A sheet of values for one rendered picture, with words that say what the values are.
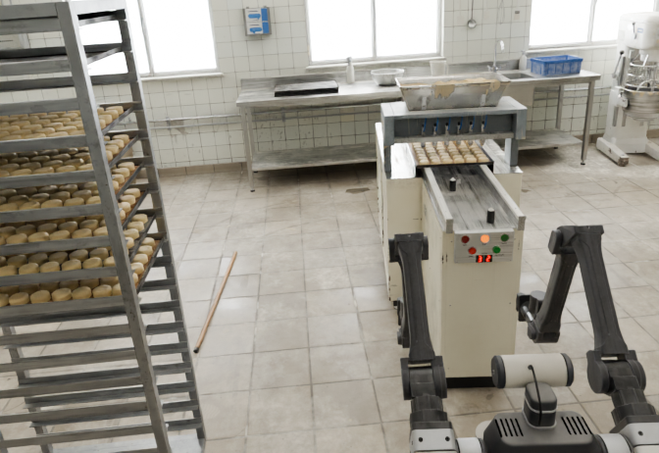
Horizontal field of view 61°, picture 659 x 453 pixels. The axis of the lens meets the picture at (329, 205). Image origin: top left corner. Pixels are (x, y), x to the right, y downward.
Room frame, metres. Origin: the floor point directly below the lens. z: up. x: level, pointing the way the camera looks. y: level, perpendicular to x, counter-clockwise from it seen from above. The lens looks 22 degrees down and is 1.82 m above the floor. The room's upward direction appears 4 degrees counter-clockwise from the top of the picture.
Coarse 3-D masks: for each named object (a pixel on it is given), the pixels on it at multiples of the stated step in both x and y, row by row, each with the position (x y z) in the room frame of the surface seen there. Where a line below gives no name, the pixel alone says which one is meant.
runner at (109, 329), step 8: (72, 328) 1.32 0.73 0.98; (80, 328) 1.32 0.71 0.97; (88, 328) 1.32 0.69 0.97; (96, 328) 1.32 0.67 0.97; (104, 328) 1.32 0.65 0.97; (112, 328) 1.32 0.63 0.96; (120, 328) 1.32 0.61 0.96; (128, 328) 1.33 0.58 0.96; (144, 328) 1.33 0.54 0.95; (0, 336) 1.31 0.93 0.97; (8, 336) 1.31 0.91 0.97; (16, 336) 1.31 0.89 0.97; (24, 336) 1.31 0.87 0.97; (32, 336) 1.31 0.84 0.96; (40, 336) 1.31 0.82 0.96; (48, 336) 1.31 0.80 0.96; (56, 336) 1.31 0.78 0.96; (64, 336) 1.32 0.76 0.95; (72, 336) 1.32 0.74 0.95; (80, 336) 1.32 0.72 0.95; (88, 336) 1.32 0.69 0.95; (0, 344) 1.31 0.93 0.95; (8, 344) 1.31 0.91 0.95
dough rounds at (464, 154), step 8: (416, 144) 3.13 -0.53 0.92; (440, 144) 3.10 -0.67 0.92; (464, 144) 3.06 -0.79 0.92; (416, 152) 2.97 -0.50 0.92; (424, 152) 2.97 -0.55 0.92; (432, 152) 2.95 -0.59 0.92; (440, 152) 2.95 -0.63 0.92; (448, 152) 3.00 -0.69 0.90; (456, 152) 2.92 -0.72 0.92; (464, 152) 2.91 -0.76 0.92; (472, 152) 2.95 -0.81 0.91; (480, 152) 2.89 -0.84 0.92; (416, 160) 2.89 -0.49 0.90; (424, 160) 2.82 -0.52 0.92; (432, 160) 2.81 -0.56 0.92; (440, 160) 2.86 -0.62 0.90; (448, 160) 2.79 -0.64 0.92; (456, 160) 2.78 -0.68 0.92; (464, 160) 2.83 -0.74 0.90; (472, 160) 2.77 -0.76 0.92; (480, 160) 2.77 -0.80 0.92; (488, 160) 2.81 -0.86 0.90
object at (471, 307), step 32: (448, 192) 2.53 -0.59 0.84; (480, 192) 2.50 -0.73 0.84; (480, 224) 2.14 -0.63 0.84; (512, 224) 2.12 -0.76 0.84; (448, 256) 2.09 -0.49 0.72; (448, 288) 2.09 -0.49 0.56; (480, 288) 2.08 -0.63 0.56; (512, 288) 2.08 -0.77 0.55; (448, 320) 2.09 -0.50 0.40; (480, 320) 2.08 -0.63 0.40; (512, 320) 2.08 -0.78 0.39; (448, 352) 2.09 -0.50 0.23; (480, 352) 2.08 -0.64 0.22; (512, 352) 2.08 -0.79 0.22; (448, 384) 2.12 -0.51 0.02; (480, 384) 2.11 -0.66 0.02
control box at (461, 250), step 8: (456, 232) 2.07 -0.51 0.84; (464, 232) 2.06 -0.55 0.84; (472, 232) 2.06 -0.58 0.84; (480, 232) 2.06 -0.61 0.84; (488, 232) 2.05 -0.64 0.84; (496, 232) 2.05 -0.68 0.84; (504, 232) 2.05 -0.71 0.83; (512, 232) 2.05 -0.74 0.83; (456, 240) 2.06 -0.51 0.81; (472, 240) 2.06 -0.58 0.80; (480, 240) 2.05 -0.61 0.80; (488, 240) 2.05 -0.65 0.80; (496, 240) 2.05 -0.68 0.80; (512, 240) 2.05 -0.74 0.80; (456, 248) 2.06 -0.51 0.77; (464, 248) 2.06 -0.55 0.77; (480, 248) 2.05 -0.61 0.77; (488, 248) 2.05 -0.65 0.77; (504, 248) 2.05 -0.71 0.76; (512, 248) 2.05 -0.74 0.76; (456, 256) 2.06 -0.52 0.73; (464, 256) 2.06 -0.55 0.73; (472, 256) 2.06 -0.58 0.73; (496, 256) 2.05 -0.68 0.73; (504, 256) 2.05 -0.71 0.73; (512, 256) 2.05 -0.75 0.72
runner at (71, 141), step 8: (56, 136) 1.32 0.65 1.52; (64, 136) 1.32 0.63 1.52; (72, 136) 1.32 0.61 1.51; (80, 136) 1.33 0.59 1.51; (0, 144) 1.31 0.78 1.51; (8, 144) 1.32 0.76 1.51; (16, 144) 1.32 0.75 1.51; (24, 144) 1.32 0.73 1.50; (32, 144) 1.32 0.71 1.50; (40, 144) 1.32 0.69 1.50; (48, 144) 1.32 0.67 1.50; (56, 144) 1.32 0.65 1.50; (64, 144) 1.32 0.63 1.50; (72, 144) 1.32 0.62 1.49; (80, 144) 1.32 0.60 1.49; (104, 144) 1.33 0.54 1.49; (0, 152) 1.31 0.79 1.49; (8, 152) 1.32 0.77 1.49
